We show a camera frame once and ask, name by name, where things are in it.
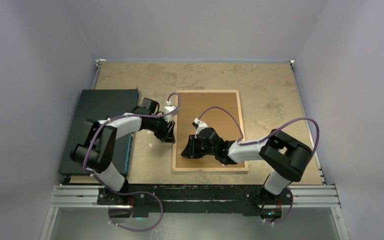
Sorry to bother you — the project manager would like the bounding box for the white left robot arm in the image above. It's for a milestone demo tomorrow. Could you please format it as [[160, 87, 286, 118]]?
[[70, 98, 180, 205]]

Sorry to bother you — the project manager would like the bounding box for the black foam pad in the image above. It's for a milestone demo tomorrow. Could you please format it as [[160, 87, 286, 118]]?
[[57, 88, 141, 176]]

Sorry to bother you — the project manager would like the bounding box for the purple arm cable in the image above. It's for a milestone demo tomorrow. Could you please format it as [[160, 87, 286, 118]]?
[[81, 92, 182, 232], [195, 106, 321, 226]]

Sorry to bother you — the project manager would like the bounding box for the white wooden picture frame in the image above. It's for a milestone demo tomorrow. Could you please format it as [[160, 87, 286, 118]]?
[[171, 89, 250, 174]]

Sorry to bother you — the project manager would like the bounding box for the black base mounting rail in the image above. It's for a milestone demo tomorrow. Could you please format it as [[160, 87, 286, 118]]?
[[97, 183, 293, 218]]

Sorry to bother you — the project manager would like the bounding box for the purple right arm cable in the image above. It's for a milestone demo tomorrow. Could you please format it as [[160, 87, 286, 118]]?
[[195, 106, 321, 226]]

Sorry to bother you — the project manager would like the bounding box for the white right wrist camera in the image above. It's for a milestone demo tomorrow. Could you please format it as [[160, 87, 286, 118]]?
[[192, 118, 208, 135]]

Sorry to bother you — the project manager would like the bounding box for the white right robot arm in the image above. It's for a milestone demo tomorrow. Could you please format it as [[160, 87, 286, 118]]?
[[181, 127, 314, 204]]

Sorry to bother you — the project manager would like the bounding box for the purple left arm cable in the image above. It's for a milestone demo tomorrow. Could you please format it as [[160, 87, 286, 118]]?
[[81, 92, 182, 232]]

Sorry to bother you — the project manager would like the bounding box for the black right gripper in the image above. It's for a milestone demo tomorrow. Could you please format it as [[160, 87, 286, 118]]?
[[181, 134, 217, 160]]

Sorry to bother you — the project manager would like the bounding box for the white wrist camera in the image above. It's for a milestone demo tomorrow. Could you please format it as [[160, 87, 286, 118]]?
[[192, 118, 208, 135], [163, 100, 179, 116]]

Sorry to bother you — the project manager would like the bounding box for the aluminium extrusion rail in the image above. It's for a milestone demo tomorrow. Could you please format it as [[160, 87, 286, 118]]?
[[50, 185, 341, 208]]

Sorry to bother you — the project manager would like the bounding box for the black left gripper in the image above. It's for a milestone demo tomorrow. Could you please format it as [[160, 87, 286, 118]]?
[[147, 114, 175, 143]]

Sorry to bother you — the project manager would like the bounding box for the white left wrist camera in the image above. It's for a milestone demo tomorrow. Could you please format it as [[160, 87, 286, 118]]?
[[163, 100, 179, 116]]

